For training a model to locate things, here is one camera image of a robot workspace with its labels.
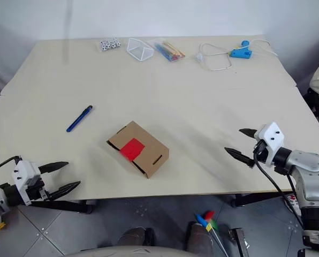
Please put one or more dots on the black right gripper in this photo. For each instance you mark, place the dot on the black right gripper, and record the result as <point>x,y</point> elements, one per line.
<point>259,154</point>

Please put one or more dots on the black metal bracket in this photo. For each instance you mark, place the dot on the black metal bracket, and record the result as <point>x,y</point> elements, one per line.
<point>239,241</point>

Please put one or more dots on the clear plastic container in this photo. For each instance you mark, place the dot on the clear plastic container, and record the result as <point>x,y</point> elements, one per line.
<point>138,49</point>

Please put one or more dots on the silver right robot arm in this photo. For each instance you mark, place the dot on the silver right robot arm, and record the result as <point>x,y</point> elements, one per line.
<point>306,162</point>

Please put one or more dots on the colourful toy on stick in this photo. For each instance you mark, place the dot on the colourful toy on stick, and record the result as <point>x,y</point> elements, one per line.
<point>209,215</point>

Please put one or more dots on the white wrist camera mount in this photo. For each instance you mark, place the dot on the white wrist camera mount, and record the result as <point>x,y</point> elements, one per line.
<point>23,171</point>
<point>272,134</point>

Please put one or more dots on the black table leg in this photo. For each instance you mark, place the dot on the black table leg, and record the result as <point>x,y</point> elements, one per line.
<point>60,205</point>
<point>261,198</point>

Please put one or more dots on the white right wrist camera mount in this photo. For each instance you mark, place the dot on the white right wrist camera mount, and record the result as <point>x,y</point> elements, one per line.
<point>272,134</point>

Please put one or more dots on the blue glue gun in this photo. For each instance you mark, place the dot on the blue glue gun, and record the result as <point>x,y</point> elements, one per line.
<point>241,53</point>

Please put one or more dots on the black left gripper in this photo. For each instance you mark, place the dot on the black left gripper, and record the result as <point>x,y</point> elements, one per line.
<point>37,191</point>

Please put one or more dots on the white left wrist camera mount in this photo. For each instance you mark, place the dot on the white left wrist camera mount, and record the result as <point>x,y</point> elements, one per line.
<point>23,171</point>

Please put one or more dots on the brown cardboard box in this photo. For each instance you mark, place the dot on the brown cardboard box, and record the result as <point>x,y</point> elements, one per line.
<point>132,131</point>

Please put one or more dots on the white red sneaker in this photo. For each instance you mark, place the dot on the white red sneaker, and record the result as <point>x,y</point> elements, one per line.
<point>292,199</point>

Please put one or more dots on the bag of coloured pens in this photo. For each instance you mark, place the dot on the bag of coloured pens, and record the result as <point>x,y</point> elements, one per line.
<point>170,52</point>

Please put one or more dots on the blue plastic tool handle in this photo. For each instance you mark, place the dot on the blue plastic tool handle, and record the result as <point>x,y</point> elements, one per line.
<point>79,119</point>

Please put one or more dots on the dark rounded shape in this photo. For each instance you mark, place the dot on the dark rounded shape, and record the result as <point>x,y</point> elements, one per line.
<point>199,238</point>
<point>134,237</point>

